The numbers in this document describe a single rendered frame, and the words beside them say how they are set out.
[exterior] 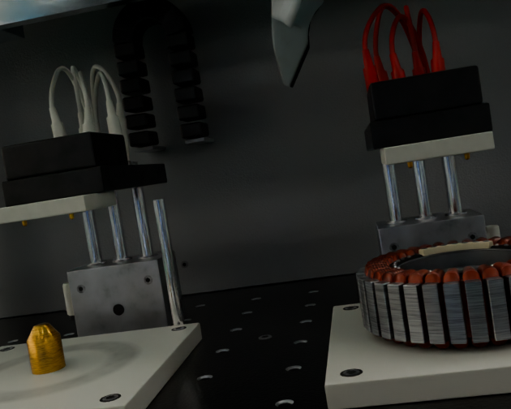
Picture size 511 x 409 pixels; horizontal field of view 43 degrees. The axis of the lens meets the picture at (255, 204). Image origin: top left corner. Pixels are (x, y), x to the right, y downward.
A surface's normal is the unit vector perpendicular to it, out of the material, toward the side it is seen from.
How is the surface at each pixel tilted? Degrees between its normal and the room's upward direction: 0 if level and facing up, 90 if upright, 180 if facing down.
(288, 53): 119
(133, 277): 90
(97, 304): 90
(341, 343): 0
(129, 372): 0
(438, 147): 90
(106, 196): 90
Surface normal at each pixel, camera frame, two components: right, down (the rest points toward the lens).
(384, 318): -0.88, 0.16
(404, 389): -0.15, 0.07
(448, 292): -0.40, 0.11
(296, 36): -0.06, 0.55
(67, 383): -0.15, -0.99
